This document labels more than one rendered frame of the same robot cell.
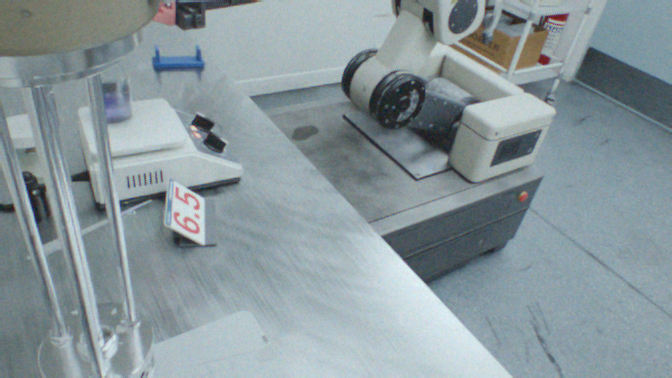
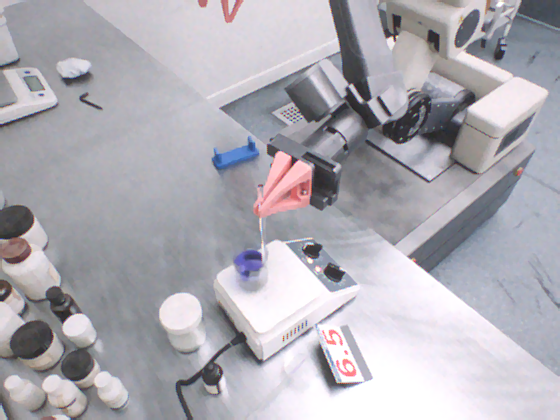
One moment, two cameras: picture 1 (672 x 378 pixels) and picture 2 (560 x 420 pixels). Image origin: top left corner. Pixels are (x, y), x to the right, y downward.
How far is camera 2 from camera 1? 0.39 m
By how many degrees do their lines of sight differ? 12
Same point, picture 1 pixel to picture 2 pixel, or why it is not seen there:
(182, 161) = (321, 306)
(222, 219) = (363, 345)
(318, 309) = not seen: outside the picture
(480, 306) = (489, 270)
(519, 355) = (532, 309)
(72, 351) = not seen: outside the picture
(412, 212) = (436, 217)
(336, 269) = (480, 379)
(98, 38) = not seen: outside the picture
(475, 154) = (481, 150)
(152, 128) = (289, 284)
